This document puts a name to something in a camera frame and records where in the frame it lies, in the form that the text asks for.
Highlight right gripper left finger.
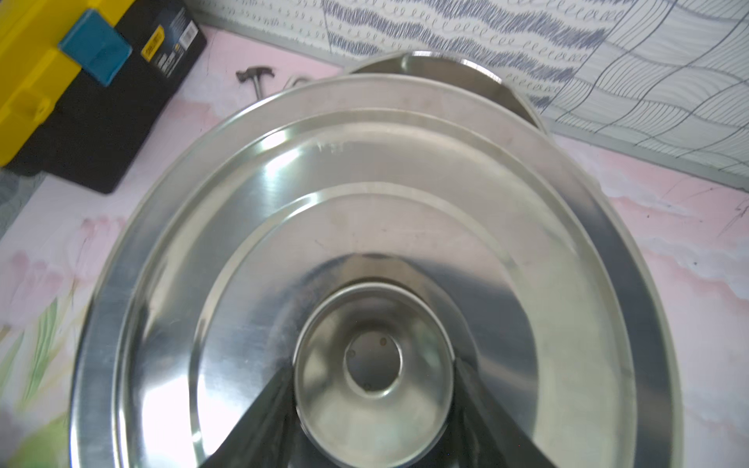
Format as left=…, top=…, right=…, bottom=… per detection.
left=200, top=365, right=298, bottom=468

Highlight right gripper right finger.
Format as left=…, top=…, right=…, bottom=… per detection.
left=450, top=358, right=554, bottom=467

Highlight stainless steel pot lid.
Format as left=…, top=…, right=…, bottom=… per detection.
left=69, top=73, right=684, bottom=467

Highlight floral pink table mat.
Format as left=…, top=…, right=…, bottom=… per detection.
left=1, top=27, right=748, bottom=467

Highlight small black hammer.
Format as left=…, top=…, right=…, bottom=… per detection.
left=235, top=66, right=275, bottom=101

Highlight yellow black toolbox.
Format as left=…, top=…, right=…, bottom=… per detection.
left=1, top=0, right=207, bottom=194

